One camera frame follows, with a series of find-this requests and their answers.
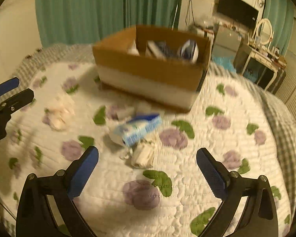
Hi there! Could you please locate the dark blue soft item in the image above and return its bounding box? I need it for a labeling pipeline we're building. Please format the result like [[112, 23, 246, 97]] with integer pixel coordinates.
[[146, 40, 178, 60]]

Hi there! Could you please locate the blue patterned cloth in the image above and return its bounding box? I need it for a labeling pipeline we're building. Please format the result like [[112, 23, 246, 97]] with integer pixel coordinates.
[[212, 55, 238, 74]]

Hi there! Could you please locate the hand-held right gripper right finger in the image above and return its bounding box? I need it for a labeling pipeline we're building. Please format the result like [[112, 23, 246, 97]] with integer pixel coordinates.
[[196, 148, 279, 237]]

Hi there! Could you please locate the grey cabinet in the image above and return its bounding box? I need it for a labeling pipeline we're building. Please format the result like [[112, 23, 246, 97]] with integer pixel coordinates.
[[212, 25, 243, 55]]

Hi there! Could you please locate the blue and white packet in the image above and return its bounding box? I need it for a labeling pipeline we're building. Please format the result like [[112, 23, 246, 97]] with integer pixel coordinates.
[[177, 39, 199, 63]]

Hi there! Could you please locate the black hanging cable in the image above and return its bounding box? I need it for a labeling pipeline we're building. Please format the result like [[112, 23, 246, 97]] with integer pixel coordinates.
[[186, 0, 196, 27]]

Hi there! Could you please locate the brown cardboard box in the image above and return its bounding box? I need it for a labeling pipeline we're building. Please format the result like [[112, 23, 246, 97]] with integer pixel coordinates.
[[92, 25, 214, 113]]

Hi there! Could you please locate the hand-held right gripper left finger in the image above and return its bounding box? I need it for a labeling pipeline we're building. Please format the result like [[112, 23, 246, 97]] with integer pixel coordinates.
[[16, 146, 99, 237]]

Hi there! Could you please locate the crumpled white cloth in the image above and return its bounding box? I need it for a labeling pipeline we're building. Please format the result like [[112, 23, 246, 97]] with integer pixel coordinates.
[[43, 96, 76, 132]]

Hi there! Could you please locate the white soft item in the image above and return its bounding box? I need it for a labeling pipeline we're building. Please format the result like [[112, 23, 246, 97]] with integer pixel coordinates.
[[127, 41, 141, 56]]

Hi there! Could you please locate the white oval mirror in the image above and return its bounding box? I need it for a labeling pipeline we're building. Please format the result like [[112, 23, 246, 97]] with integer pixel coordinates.
[[251, 18, 275, 48]]

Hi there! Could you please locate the small white folded packet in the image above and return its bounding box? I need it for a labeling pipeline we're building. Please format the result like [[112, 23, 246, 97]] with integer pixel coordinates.
[[130, 141, 157, 169]]

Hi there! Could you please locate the wide green curtain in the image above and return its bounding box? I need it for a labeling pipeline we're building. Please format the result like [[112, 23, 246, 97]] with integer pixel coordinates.
[[34, 0, 185, 48]]

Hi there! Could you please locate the blue tissue packet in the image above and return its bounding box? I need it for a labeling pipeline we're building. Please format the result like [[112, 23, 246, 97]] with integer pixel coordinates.
[[109, 113, 162, 149]]

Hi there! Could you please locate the narrow green curtain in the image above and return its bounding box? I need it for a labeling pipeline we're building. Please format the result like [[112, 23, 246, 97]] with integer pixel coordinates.
[[262, 0, 296, 55]]

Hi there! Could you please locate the white dressing table with mirror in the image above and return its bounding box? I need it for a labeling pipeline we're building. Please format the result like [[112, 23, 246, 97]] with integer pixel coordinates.
[[233, 42, 285, 91]]

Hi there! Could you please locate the black television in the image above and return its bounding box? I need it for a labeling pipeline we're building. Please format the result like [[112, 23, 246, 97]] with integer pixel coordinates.
[[216, 0, 259, 30]]

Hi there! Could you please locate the floral quilted blanket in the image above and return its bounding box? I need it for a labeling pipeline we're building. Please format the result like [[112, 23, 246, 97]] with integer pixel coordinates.
[[0, 61, 293, 237]]

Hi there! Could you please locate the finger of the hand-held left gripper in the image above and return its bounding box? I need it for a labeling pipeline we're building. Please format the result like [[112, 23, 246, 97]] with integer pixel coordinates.
[[0, 77, 20, 100], [0, 88, 35, 115]]

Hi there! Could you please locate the floral quilted bed cover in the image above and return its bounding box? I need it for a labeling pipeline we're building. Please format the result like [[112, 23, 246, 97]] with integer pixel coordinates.
[[11, 43, 296, 237]]

